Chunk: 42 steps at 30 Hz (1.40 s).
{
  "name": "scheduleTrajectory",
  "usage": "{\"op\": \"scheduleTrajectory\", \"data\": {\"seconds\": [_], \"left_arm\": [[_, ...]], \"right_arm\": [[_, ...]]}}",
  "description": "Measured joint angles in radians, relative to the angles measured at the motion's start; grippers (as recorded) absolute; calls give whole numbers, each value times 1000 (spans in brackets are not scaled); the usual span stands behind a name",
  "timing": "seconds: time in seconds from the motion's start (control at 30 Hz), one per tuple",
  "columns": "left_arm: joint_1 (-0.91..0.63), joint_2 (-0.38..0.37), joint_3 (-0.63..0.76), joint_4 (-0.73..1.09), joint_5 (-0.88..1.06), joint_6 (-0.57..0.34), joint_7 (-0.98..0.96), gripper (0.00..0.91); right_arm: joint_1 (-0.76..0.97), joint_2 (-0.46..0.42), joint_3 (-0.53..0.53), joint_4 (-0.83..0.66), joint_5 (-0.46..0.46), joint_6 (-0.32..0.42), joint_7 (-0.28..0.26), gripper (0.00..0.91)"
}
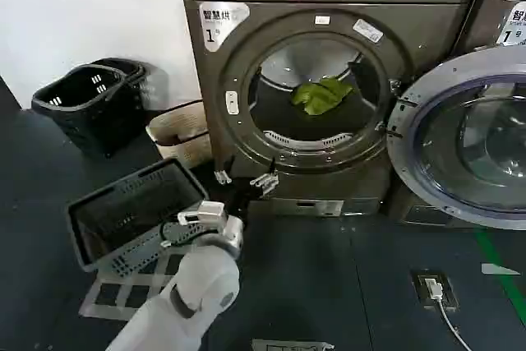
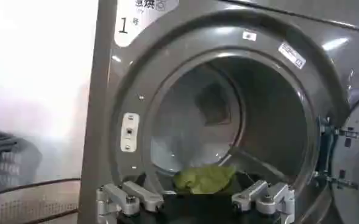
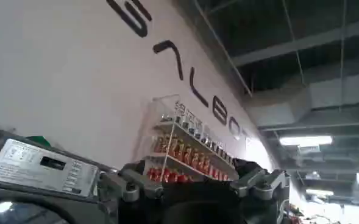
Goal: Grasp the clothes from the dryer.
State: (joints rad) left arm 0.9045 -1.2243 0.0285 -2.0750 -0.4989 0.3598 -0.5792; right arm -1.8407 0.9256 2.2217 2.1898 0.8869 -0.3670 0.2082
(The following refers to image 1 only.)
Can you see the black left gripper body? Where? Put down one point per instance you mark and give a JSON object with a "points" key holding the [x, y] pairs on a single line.
{"points": [[240, 203]]}

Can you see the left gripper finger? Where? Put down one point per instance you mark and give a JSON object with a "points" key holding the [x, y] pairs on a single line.
{"points": [[265, 183], [222, 177]]}

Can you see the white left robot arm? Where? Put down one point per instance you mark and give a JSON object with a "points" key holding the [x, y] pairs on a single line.
{"points": [[197, 285]]}

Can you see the grey plastic laundry basket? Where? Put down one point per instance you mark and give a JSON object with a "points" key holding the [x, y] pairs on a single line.
{"points": [[123, 203]]}

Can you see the green cloth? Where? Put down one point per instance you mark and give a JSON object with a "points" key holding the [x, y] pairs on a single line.
{"points": [[320, 96]]}

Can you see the black plastic basket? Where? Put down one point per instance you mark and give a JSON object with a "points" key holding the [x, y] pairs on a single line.
{"points": [[82, 116], [133, 69]]}

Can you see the grey floor label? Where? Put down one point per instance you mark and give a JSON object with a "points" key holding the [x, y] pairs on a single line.
{"points": [[292, 345]]}

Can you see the grey dryer with open drum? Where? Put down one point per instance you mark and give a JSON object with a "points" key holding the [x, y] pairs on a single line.
{"points": [[328, 6]]}

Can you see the white plug adapter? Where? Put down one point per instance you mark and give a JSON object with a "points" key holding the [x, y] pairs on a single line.
{"points": [[434, 288]]}

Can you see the round glass dryer door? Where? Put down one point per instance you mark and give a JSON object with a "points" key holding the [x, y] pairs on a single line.
{"points": [[464, 137]]}

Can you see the black floor socket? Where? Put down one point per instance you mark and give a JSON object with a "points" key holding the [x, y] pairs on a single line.
{"points": [[450, 291]]}

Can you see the green floor tape strip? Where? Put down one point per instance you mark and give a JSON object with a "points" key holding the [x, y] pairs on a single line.
{"points": [[499, 269]]}

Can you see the grey dryer with closed panel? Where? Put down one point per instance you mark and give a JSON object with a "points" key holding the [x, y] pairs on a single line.
{"points": [[493, 6]]}

